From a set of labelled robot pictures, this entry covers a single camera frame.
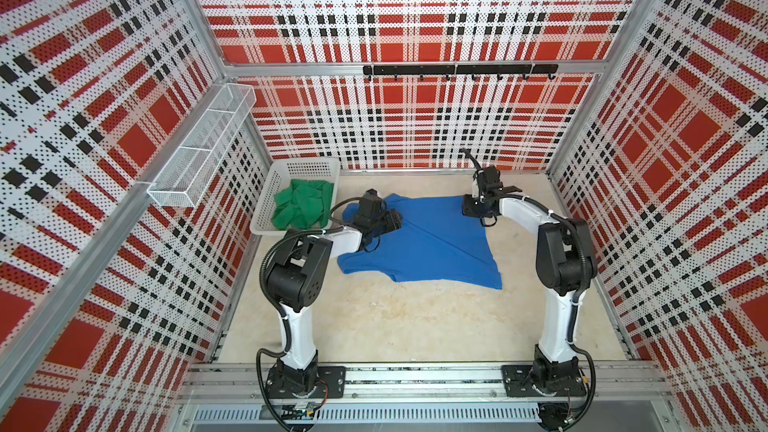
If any blue tank top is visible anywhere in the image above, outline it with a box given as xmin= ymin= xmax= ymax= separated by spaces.
xmin=337 ymin=194 xmax=502 ymax=290

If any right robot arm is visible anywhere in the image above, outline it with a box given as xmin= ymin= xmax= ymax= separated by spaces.
xmin=462 ymin=161 xmax=596 ymax=378

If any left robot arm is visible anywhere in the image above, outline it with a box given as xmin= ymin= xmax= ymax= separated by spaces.
xmin=259 ymin=189 xmax=404 ymax=372

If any green tank top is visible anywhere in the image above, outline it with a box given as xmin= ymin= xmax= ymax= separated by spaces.
xmin=271 ymin=179 xmax=334 ymax=230

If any white plastic laundry basket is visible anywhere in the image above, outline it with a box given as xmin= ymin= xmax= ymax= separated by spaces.
xmin=250 ymin=157 xmax=341 ymax=236

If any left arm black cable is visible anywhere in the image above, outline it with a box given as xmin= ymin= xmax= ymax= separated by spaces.
xmin=255 ymin=196 xmax=367 ymax=432

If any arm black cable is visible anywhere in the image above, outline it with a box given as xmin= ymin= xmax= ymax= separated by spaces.
xmin=460 ymin=148 xmax=598 ymax=432
xmin=255 ymin=196 xmax=367 ymax=432

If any black wall hook rail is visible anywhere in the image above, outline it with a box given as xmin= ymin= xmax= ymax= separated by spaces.
xmin=362 ymin=63 xmax=559 ymax=78

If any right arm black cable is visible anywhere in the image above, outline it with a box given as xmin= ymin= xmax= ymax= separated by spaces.
xmin=460 ymin=148 xmax=598 ymax=432

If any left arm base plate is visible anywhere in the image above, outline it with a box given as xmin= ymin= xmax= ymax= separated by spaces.
xmin=265 ymin=362 xmax=347 ymax=399

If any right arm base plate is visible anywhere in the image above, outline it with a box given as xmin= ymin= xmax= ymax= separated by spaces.
xmin=501 ymin=363 xmax=587 ymax=399

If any white wire wall shelf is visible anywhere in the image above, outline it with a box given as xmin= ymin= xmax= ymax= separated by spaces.
xmin=148 ymin=83 xmax=256 ymax=208

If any aluminium front rail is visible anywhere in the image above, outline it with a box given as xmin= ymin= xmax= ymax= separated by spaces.
xmin=179 ymin=361 xmax=673 ymax=403

